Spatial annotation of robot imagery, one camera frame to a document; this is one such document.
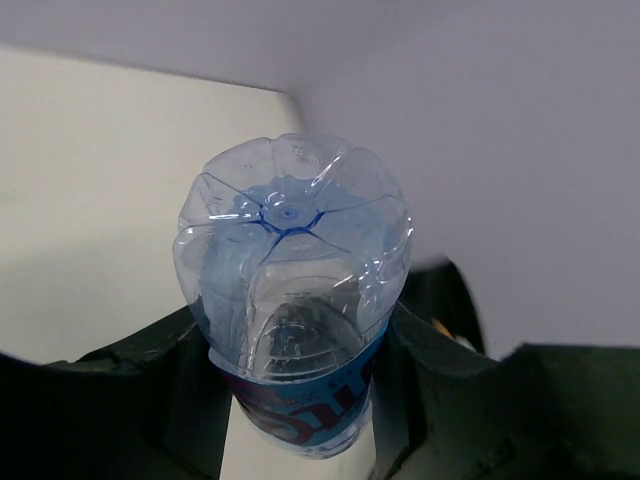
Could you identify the black plastic bin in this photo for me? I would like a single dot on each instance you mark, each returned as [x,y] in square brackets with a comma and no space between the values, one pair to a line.
[438,293]

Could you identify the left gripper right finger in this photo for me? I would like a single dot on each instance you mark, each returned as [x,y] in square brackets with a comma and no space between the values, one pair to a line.
[442,411]

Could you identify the clear bottle blue cap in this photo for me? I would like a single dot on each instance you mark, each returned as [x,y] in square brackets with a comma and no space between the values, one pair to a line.
[292,253]

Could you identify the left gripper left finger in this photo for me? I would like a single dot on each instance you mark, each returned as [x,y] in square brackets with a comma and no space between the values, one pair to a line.
[150,406]

